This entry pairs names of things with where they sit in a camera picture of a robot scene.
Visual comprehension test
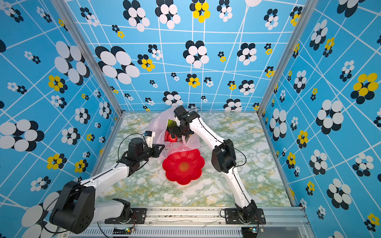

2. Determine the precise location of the red flower-shaped plate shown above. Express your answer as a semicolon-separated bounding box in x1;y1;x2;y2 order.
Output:
162;149;205;185

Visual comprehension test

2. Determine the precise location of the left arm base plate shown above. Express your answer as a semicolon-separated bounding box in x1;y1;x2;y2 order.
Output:
104;208;147;225

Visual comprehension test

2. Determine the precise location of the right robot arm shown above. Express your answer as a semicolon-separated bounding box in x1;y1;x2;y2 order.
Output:
174;106;260;224

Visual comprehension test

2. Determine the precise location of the left aluminium corner post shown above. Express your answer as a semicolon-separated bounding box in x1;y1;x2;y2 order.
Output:
52;1;123;117

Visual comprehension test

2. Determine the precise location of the red strawberry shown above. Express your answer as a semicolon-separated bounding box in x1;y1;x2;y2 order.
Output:
164;131;178;143

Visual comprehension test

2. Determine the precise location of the right aluminium corner post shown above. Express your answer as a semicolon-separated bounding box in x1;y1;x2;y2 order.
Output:
257;0;318;116

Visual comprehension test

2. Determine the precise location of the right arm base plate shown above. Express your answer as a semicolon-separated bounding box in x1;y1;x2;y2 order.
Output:
223;208;267;225

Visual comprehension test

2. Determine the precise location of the pink plastic bag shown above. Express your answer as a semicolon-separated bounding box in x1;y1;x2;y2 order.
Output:
148;107;200;158

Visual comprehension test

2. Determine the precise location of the aluminium corner post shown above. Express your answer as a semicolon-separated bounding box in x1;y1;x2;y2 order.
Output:
257;0;318;116
52;1;123;117

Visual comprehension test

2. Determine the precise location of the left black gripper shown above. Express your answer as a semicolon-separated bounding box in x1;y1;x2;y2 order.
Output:
137;144;165;164

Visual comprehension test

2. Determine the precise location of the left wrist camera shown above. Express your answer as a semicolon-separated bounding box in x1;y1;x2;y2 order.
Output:
143;131;155;148

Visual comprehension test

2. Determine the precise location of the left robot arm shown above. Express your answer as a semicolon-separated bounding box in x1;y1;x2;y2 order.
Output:
48;137;165;234

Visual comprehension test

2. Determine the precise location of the aluminium front rail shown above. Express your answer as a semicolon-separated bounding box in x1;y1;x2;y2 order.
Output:
57;207;315;238

